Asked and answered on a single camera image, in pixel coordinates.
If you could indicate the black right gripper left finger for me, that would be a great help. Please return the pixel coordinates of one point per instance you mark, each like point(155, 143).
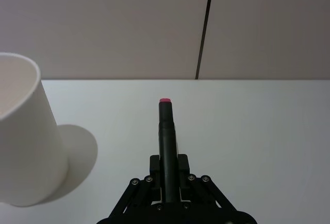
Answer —
point(155, 172)

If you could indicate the white paper cup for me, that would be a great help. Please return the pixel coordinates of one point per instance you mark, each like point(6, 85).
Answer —
point(28, 141)

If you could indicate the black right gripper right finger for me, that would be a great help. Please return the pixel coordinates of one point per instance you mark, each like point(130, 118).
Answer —
point(184, 172)

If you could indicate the thin dark wall strip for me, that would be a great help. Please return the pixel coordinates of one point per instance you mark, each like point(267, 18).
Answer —
point(205, 28)

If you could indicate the black marker with red end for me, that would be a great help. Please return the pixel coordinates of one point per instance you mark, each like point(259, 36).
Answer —
point(167, 144)

